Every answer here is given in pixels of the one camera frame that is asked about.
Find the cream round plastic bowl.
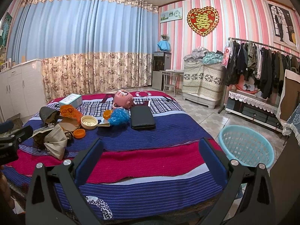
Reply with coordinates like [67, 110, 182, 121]
[80, 115, 98, 130]

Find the clothes rack with garments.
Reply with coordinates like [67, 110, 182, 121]
[222, 37, 299, 114]

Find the brown rectangular tray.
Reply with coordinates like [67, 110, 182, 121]
[58, 117, 80, 132]

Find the blue and floral curtain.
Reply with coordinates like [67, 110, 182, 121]
[7, 0, 159, 100]

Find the low shelf with lace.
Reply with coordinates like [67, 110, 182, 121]
[225, 90, 283, 133]

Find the red heart wall decoration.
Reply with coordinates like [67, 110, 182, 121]
[187, 7, 220, 37]

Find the light blue laundry basket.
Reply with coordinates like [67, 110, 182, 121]
[218, 125, 275, 168]

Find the blue plastic bag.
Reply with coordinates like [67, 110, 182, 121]
[108, 108, 130, 126]

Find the grey water dispenser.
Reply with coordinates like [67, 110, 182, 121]
[152, 51, 171, 90]

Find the landscape wall picture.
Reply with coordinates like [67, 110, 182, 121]
[160, 7, 183, 23]

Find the black rectangular pouch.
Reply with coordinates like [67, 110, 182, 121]
[131, 105, 156, 130]

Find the brown paper bag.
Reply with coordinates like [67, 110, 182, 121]
[44, 124, 68, 160]

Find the small metal side table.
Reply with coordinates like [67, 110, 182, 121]
[160, 69, 184, 96]

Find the blue covered water bottle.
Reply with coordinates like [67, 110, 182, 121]
[157, 40, 171, 52]

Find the pile of folded clothes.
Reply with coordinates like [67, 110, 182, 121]
[184, 46, 223, 65]

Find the white cabinet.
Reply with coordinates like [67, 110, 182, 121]
[1, 59, 46, 121]

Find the light blue tissue box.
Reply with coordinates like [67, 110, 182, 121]
[58, 94, 82, 108]

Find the striped blue red bedspread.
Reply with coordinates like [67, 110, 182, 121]
[2, 90, 224, 221]

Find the framed silhouette wall picture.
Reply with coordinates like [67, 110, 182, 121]
[266, 1, 297, 50]

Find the patterned cloth covered chest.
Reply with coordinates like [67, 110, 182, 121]
[182, 60, 225, 109]

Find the orange plastic mesh bag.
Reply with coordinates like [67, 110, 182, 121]
[59, 105, 83, 123]

